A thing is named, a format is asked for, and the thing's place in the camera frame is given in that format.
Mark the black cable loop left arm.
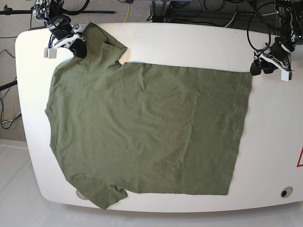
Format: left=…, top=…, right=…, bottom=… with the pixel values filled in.
left=246, top=1, right=276, bottom=52

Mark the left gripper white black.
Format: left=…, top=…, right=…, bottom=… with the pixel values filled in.
left=250, top=41, right=295, bottom=76

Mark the black tripod stand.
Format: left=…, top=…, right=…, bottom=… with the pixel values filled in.
left=0, top=3, right=115, bottom=23

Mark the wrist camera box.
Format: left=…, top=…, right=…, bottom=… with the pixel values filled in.
left=281, top=70, right=292, bottom=82
left=44, top=48, right=57, bottom=59

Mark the table grommet hole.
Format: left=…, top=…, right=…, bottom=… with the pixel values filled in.
left=281, top=186, right=293, bottom=198
left=76, top=190, right=87, bottom=200

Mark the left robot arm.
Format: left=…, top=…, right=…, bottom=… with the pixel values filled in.
left=246, top=0, right=303, bottom=81

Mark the right table grommet hole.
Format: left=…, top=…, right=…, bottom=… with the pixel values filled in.
left=281, top=186, right=293, bottom=198

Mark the red triangle sticker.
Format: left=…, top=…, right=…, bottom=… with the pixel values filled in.
left=296, top=148, right=303, bottom=167

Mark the left table grommet hole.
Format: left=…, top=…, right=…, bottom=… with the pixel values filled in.
left=76, top=190, right=87, bottom=200

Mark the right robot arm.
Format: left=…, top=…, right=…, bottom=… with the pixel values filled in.
left=32, top=0, right=87, bottom=59

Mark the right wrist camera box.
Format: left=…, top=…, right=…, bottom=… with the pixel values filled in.
left=44, top=48, right=57, bottom=59

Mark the olive green T-shirt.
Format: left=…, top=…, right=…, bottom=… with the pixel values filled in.
left=45, top=23, right=252, bottom=209

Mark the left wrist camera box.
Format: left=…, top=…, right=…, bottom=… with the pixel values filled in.
left=281, top=70, right=292, bottom=82

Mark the black floor cables left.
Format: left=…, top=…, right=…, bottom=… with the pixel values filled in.
left=0, top=49, right=22, bottom=130

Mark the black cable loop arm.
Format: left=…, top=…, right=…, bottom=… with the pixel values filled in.
left=62, top=0, right=90, bottom=16
left=246, top=1, right=276, bottom=52

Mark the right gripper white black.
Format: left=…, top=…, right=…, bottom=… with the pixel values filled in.
left=48, top=23, right=87, bottom=59

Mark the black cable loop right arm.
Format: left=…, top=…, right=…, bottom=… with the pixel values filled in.
left=62, top=0, right=90, bottom=16

